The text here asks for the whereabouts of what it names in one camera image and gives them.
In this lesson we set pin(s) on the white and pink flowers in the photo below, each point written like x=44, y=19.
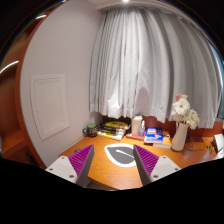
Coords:
x=183, y=113

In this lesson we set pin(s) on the white wall access panel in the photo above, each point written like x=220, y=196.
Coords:
x=49, y=104

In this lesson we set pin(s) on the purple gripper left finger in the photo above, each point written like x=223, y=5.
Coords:
x=74, y=168

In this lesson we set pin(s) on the white ceramic vase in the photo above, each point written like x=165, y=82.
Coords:
x=179, y=138

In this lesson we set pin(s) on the white pleated curtain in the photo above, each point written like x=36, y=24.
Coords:
x=144, y=57

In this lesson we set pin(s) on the blue and white book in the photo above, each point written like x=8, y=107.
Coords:
x=153, y=135

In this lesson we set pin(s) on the grey leaf-shaped mouse pad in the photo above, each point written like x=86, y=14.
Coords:
x=120, y=154

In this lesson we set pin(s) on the small clear sanitizer bottle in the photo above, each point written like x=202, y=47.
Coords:
x=142, y=129

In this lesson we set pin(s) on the red flat tray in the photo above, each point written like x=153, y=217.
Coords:
x=135, y=137

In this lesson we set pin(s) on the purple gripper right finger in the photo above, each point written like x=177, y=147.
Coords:
x=152, y=167

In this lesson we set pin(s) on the white device at desk edge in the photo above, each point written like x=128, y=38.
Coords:
x=219, y=142

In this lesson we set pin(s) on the black and yellow book stack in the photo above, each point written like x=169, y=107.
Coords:
x=114, y=129

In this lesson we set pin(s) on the dark green mug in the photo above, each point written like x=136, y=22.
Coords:
x=90, y=130

